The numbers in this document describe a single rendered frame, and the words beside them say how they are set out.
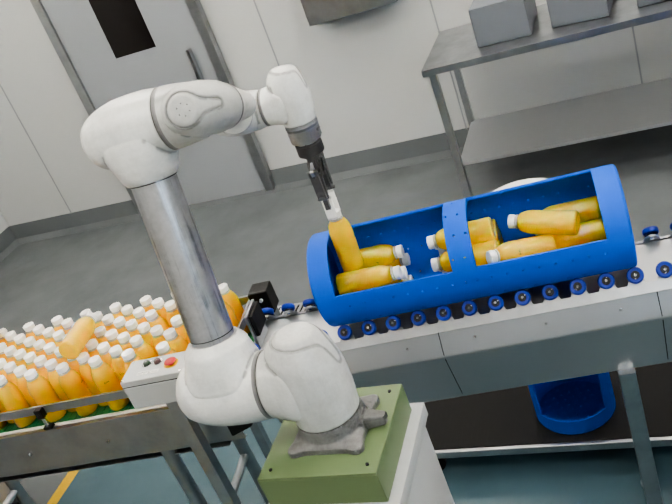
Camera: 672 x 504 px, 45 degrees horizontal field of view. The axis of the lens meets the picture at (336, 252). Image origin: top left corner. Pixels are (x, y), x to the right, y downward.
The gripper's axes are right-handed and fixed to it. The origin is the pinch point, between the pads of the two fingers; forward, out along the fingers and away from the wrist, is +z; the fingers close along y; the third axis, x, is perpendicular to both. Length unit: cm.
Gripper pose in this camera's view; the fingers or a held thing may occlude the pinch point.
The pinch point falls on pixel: (330, 205)
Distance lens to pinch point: 230.1
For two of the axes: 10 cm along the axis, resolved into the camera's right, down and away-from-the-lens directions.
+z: 3.1, 8.4, 4.5
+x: -9.4, 2.0, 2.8
